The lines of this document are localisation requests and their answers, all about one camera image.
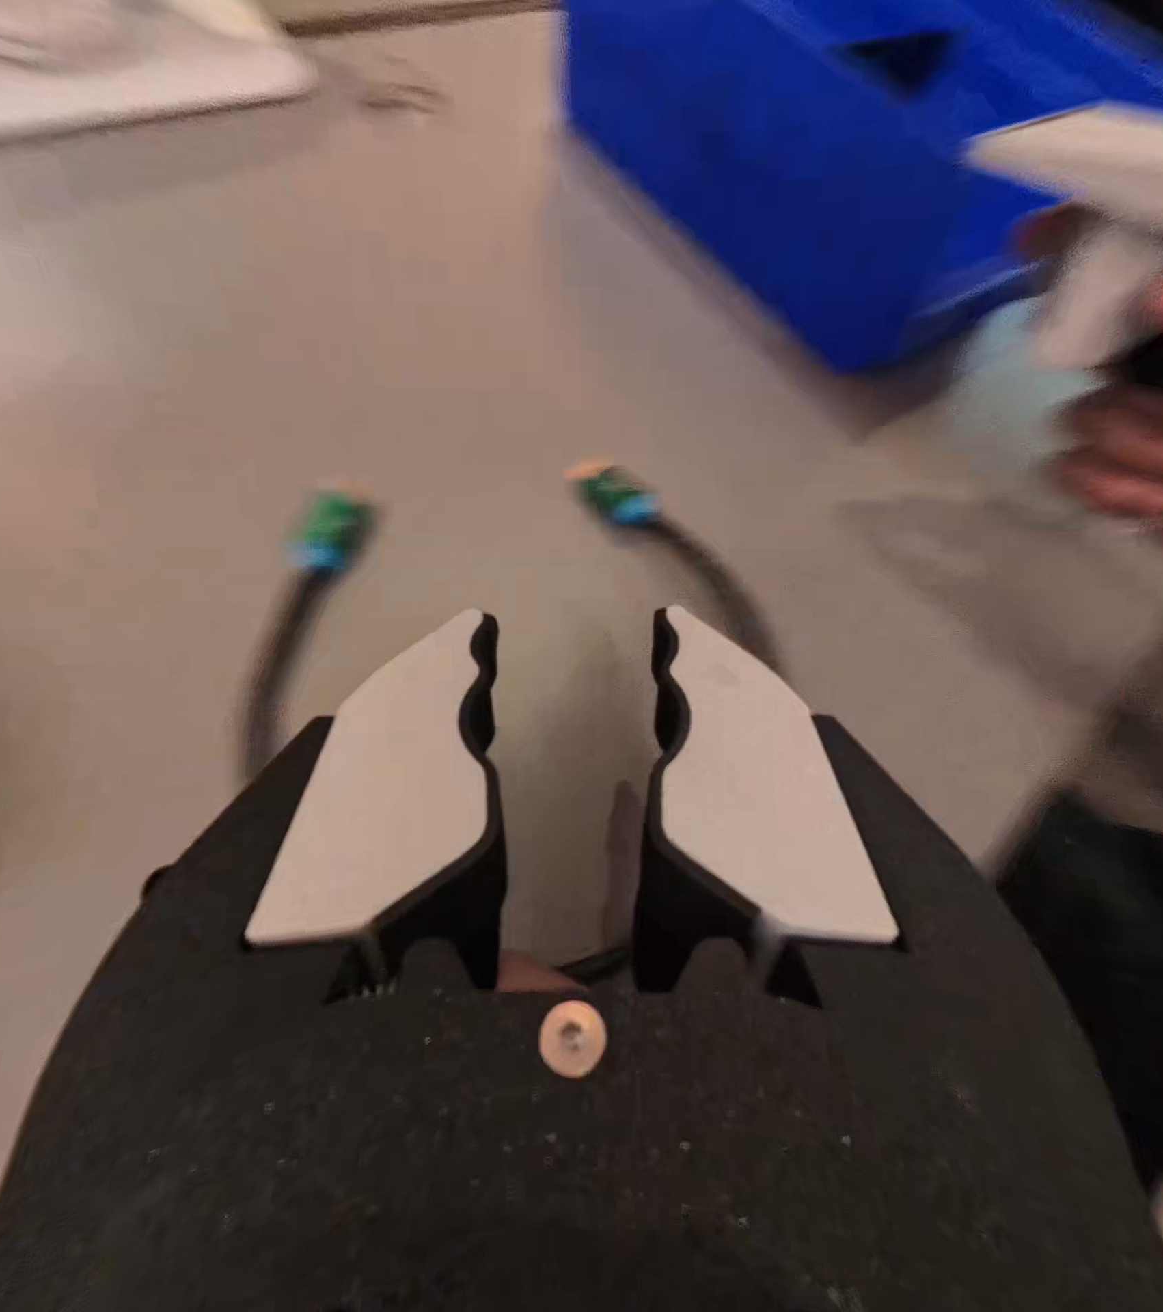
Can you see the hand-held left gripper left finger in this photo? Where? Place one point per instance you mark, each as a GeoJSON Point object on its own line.
{"type": "Point", "coordinates": [387, 821]}

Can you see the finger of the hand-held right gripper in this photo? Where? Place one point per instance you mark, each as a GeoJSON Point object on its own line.
{"type": "Point", "coordinates": [1105, 165]}

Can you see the white metal stand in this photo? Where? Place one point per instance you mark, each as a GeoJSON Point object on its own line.
{"type": "Point", "coordinates": [80, 72]}

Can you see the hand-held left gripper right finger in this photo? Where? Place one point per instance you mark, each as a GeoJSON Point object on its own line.
{"type": "Point", "coordinates": [777, 821]}

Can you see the person's dark trousers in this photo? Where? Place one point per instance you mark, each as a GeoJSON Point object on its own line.
{"type": "Point", "coordinates": [1135, 974]}

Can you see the grey desk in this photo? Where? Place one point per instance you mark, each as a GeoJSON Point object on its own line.
{"type": "Point", "coordinates": [233, 308]}

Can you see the person's right hand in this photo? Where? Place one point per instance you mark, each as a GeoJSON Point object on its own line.
{"type": "Point", "coordinates": [1155, 452]}

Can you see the large blue plastic bin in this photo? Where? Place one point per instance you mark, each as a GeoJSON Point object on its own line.
{"type": "Point", "coordinates": [745, 154]}

